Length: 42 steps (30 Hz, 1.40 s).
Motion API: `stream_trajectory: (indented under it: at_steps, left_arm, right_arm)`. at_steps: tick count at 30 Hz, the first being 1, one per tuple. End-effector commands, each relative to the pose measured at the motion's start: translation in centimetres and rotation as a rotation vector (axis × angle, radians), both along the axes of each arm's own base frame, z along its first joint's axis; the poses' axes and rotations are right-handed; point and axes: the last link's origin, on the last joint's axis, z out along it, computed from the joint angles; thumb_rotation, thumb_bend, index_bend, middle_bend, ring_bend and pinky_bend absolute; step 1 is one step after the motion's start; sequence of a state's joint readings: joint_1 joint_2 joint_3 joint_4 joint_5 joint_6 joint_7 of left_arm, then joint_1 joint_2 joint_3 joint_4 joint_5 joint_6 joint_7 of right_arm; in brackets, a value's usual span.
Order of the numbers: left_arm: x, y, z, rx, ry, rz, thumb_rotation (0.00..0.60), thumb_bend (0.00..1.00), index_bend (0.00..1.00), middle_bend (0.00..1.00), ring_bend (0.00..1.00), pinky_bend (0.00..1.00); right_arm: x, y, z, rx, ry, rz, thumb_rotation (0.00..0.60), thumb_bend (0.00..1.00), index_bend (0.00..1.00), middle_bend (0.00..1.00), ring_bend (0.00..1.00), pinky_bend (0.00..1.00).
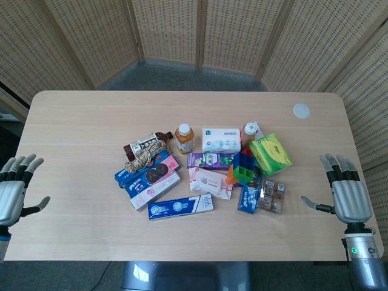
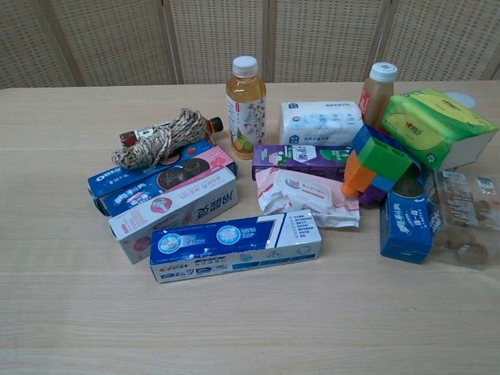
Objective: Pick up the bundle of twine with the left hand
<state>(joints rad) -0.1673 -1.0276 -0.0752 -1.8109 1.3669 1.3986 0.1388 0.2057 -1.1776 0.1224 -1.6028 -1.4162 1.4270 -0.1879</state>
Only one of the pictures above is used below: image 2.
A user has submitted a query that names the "purple green toothpaste box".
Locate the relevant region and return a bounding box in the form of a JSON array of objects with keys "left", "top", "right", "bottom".
[{"left": 252, "top": 144, "right": 355, "bottom": 181}]

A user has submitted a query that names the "pink white wet wipes pack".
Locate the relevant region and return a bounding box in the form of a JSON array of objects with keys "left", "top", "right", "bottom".
[{"left": 255, "top": 168, "right": 362, "bottom": 229}]

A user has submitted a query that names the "blue white Crest toothpaste box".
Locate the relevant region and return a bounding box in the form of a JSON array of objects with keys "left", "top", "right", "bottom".
[{"left": 149, "top": 209, "right": 323, "bottom": 284}]

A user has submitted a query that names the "blue pink Oreo box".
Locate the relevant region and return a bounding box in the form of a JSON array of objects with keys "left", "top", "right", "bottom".
[{"left": 86, "top": 141, "right": 239, "bottom": 218}]

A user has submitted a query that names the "white pink toothpaste box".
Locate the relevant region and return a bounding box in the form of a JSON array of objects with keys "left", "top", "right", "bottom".
[{"left": 108, "top": 174, "right": 240, "bottom": 265}]

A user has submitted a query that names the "yellow tea bottle white cap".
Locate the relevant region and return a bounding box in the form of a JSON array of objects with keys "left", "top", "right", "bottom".
[{"left": 226, "top": 55, "right": 268, "bottom": 160}]

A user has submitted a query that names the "white blue tissue pack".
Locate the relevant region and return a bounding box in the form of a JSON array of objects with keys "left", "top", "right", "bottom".
[{"left": 278, "top": 101, "right": 364, "bottom": 146}]

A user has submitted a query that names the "small brown sauce bottle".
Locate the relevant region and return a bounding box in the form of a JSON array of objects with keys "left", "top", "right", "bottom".
[{"left": 119, "top": 116, "right": 224, "bottom": 148}]

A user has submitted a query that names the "colourful toy block stack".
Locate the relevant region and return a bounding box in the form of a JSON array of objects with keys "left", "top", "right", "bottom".
[{"left": 341, "top": 123, "right": 426, "bottom": 207}]

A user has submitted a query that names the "woven folding screen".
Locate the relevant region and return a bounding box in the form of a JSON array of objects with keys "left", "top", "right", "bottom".
[{"left": 0, "top": 0, "right": 500, "bottom": 91}]

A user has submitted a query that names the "brown juice bottle white cap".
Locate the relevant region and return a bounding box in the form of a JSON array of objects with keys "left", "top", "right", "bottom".
[{"left": 359, "top": 62, "right": 398, "bottom": 125}]

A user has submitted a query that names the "small blue Oreo box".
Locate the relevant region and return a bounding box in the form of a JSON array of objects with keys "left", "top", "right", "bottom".
[{"left": 380, "top": 170, "right": 444, "bottom": 266}]

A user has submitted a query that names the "green yellow tissue pack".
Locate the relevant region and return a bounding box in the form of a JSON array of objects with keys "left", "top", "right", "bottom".
[{"left": 380, "top": 87, "right": 500, "bottom": 171}]

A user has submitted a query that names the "clear plastic snack tray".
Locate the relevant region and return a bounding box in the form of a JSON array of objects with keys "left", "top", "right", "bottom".
[{"left": 423, "top": 170, "right": 500, "bottom": 270}]

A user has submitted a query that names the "white round lid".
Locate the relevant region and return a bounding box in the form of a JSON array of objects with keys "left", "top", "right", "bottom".
[{"left": 444, "top": 91, "right": 478, "bottom": 109}]

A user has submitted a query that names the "beige speckled rope bundle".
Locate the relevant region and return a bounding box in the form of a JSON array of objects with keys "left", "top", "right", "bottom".
[{"left": 111, "top": 108, "right": 208, "bottom": 170}]

